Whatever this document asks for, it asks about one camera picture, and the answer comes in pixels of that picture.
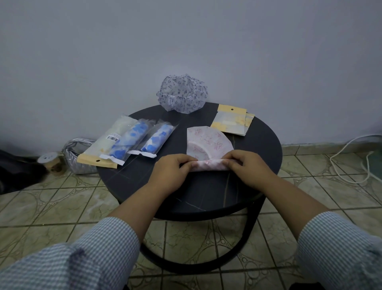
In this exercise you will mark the person's left hand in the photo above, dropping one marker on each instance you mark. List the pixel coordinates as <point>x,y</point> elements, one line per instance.
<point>170,176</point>

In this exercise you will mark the person's left forearm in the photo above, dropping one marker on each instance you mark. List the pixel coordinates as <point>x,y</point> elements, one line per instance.
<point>134,215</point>

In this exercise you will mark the blue flower shower cap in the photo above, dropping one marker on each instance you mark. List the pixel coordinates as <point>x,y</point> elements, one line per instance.
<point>159,137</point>
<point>131,137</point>

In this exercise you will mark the pink print shower cap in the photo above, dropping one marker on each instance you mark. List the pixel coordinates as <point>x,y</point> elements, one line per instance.
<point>206,140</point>

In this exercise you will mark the black bag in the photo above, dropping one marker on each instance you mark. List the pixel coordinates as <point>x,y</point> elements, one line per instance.
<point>18,173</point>

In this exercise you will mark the person's right hand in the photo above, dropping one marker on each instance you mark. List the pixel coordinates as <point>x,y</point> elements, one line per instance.
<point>253,170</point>

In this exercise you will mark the pale green appliance base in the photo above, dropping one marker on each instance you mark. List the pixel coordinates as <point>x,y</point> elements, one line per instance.
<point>376,165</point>

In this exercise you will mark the cream packet with barcode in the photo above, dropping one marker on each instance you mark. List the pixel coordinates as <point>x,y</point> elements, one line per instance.
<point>98,149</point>

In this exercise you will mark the silver quilted handbag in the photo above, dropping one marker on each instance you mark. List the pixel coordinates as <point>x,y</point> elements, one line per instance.
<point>74,161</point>

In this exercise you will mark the black round side table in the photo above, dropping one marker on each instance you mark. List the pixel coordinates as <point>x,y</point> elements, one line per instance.
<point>262,149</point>

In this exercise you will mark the stack of yellow small pouches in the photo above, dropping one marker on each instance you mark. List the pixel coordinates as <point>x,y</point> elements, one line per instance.
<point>229,119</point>

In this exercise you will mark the ribbon spool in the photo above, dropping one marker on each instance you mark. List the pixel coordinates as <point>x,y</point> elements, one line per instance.
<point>50,161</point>

